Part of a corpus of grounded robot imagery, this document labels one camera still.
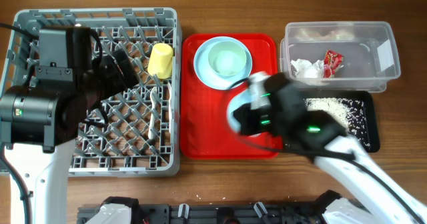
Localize light blue rice bowl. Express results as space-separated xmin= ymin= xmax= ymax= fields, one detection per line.
xmin=226 ymin=90 xmax=262 ymax=137

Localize yellow plastic cup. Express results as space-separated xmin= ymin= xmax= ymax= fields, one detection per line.
xmin=147 ymin=43 xmax=173 ymax=79

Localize white tissue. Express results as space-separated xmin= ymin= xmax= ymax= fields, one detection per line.
xmin=291 ymin=59 xmax=324 ymax=79

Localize mint green bowl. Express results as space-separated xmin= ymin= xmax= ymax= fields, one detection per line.
xmin=207 ymin=41 xmax=247 ymax=77

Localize rice and food scraps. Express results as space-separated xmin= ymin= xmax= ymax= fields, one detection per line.
xmin=305 ymin=97 xmax=371 ymax=151

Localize light blue plate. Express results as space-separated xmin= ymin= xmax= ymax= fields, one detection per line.
xmin=193 ymin=36 xmax=253 ymax=90

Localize red snack wrapper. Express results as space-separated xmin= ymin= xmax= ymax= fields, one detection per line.
xmin=324 ymin=50 xmax=344 ymax=78

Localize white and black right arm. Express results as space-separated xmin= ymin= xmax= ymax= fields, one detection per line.
xmin=233 ymin=72 xmax=426 ymax=223

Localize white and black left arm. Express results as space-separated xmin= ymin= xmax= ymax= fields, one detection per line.
xmin=1 ymin=26 xmax=139 ymax=223

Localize grey plastic dishwasher rack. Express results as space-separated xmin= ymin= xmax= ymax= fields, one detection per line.
xmin=1 ymin=7 xmax=182 ymax=177

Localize clear plastic waste bin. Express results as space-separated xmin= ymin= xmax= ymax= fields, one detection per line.
xmin=280 ymin=21 xmax=401 ymax=92

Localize black plastic tray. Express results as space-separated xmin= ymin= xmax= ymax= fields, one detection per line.
xmin=302 ymin=89 xmax=380 ymax=153

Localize white label sticker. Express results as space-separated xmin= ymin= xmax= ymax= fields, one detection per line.
xmin=377 ymin=39 xmax=394 ymax=71

